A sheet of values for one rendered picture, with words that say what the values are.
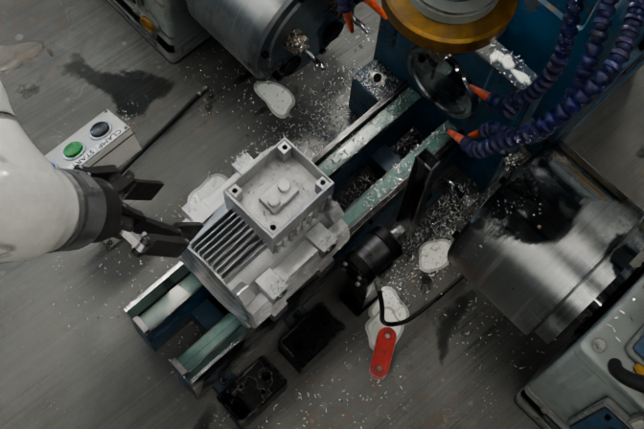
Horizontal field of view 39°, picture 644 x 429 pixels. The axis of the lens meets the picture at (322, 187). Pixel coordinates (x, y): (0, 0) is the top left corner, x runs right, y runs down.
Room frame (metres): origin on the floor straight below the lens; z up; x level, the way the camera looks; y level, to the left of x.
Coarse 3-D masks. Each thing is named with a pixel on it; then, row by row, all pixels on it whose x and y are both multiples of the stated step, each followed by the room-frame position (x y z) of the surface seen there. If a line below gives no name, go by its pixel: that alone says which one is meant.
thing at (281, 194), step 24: (288, 144) 0.57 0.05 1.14; (264, 168) 0.54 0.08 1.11; (288, 168) 0.55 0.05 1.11; (312, 168) 0.54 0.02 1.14; (240, 192) 0.49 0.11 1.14; (264, 192) 0.50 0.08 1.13; (288, 192) 0.50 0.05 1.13; (312, 192) 0.51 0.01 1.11; (312, 216) 0.49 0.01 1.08; (264, 240) 0.44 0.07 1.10; (288, 240) 0.45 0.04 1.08
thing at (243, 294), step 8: (264, 152) 0.58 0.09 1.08; (328, 208) 0.50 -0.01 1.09; (336, 208) 0.50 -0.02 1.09; (328, 216) 0.49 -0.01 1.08; (336, 216) 0.49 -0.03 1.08; (184, 264) 0.44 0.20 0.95; (192, 272) 0.43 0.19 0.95; (240, 288) 0.37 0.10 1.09; (248, 288) 0.37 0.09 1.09; (240, 296) 0.36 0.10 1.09; (248, 296) 0.36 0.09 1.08; (248, 304) 0.35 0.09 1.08; (240, 320) 0.36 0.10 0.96
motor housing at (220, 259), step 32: (256, 160) 0.58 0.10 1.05; (224, 224) 0.46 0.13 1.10; (192, 256) 0.45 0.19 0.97; (224, 256) 0.41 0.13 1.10; (256, 256) 0.42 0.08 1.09; (288, 256) 0.43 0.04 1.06; (224, 288) 0.41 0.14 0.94; (256, 288) 0.38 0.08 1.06; (288, 288) 0.39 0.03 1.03; (256, 320) 0.34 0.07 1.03
